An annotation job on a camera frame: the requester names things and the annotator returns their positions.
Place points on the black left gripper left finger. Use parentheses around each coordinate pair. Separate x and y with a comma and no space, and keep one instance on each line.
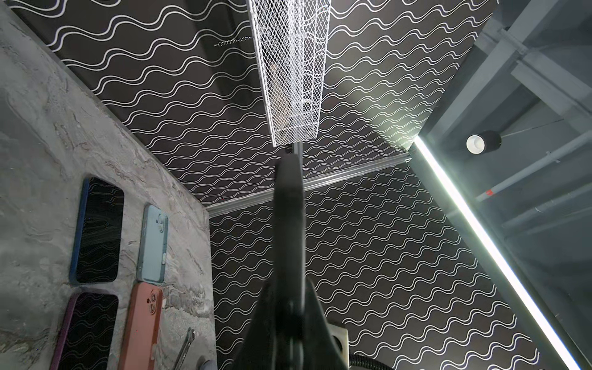
(258,348)

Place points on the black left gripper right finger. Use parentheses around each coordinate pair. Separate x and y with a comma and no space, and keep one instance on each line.
(320,349)

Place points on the pink phone case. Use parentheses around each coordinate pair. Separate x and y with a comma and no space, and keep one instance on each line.
(142,327)

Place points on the light blue phone case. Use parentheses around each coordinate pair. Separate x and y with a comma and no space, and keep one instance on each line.
(152,258)

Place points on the phone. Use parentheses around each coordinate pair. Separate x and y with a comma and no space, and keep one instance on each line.
(87,331)

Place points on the black smartphone green case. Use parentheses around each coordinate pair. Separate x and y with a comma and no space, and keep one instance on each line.
(96,248)

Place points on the purple round object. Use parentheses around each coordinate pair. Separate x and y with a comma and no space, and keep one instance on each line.
(208,365)

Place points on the white LED light strip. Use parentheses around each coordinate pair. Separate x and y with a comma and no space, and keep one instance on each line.
(551,340)

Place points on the round ceiling spot lamp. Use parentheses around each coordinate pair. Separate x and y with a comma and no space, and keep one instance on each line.
(485,142)

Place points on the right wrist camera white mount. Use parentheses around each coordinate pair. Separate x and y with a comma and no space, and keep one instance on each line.
(340,336)

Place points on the white wire mesh basket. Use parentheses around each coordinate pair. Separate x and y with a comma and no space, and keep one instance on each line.
(291,46)

